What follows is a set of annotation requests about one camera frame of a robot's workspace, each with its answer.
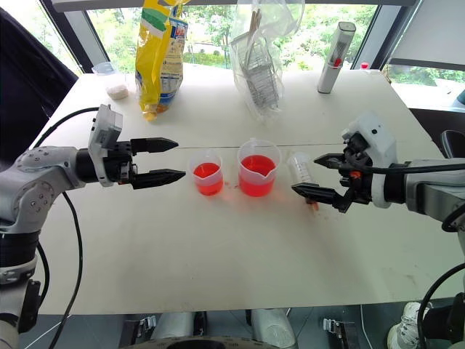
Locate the clear plastic bag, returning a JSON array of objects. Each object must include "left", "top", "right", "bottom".
[{"left": 229, "top": 0, "right": 307, "bottom": 127}]

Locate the metal table clamp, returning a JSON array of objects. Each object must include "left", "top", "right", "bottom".
[
  {"left": 321, "top": 316, "right": 348, "bottom": 336},
  {"left": 139, "top": 314, "right": 158, "bottom": 332}
]

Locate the yellow snack bag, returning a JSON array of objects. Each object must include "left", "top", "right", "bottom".
[{"left": 134, "top": 0, "right": 190, "bottom": 123}]

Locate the small beaker red liquid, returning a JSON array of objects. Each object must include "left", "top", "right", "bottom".
[{"left": 187, "top": 149, "right": 224, "bottom": 198}]

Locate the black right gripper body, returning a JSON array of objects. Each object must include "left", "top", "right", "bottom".
[{"left": 336, "top": 133, "right": 375, "bottom": 214}]

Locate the white cylindrical bottle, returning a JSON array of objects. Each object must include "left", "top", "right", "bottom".
[{"left": 316, "top": 20, "right": 357, "bottom": 95}]

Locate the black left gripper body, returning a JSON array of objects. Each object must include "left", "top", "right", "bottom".
[{"left": 104, "top": 140, "right": 139, "bottom": 185}]

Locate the clear tub with white grains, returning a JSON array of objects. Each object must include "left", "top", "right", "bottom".
[{"left": 91, "top": 61, "right": 130, "bottom": 100}]

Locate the dark window frame post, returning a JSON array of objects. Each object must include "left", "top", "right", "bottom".
[
  {"left": 39, "top": 0, "right": 112, "bottom": 76},
  {"left": 349, "top": 0, "right": 389, "bottom": 71}
]

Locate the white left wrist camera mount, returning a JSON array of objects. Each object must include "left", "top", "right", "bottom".
[{"left": 88, "top": 104, "right": 125, "bottom": 188}]

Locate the clear plastic syringe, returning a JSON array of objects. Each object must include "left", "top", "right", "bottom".
[{"left": 286, "top": 151, "right": 322, "bottom": 213}]

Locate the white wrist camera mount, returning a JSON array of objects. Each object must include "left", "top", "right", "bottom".
[
  {"left": 340, "top": 111, "right": 399, "bottom": 209},
  {"left": 88, "top": 104, "right": 125, "bottom": 188}
]

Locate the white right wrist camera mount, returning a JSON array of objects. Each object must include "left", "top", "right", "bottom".
[{"left": 340, "top": 111, "right": 399, "bottom": 209}]

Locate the black chair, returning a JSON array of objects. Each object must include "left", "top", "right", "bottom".
[{"left": 440, "top": 129, "right": 465, "bottom": 159}]

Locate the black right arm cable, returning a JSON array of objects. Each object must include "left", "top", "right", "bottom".
[{"left": 357, "top": 158, "right": 465, "bottom": 174}]

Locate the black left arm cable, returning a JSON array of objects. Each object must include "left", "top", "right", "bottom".
[{"left": 32, "top": 106, "right": 102, "bottom": 349}]

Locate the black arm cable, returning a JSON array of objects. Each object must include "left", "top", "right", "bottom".
[
  {"left": 357, "top": 158, "right": 465, "bottom": 174},
  {"left": 32, "top": 106, "right": 102, "bottom": 349}
]

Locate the white sneaker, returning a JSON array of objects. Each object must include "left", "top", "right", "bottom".
[{"left": 386, "top": 301, "right": 434, "bottom": 349}]

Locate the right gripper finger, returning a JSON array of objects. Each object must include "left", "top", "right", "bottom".
[
  {"left": 312, "top": 153, "right": 349, "bottom": 170},
  {"left": 291, "top": 183, "right": 345, "bottom": 209}
]

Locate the dark cloth-covered chair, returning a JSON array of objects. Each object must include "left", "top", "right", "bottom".
[{"left": 0, "top": 6, "right": 80, "bottom": 165}]

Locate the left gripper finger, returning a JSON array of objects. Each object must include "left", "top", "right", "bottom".
[
  {"left": 130, "top": 169, "right": 187, "bottom": 190},
  {"left": 130, "top": 137, "right": 180, "bottom": 155}
]

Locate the large beaker red liquid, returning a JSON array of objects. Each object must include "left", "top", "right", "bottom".
[{"left": 236, "top": 137, "right": 282, "bottom": 198}]

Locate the metal wire rack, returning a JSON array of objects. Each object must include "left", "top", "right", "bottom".
[{"left": 230, "top": 8, "right": 283, "bottom": 112}]

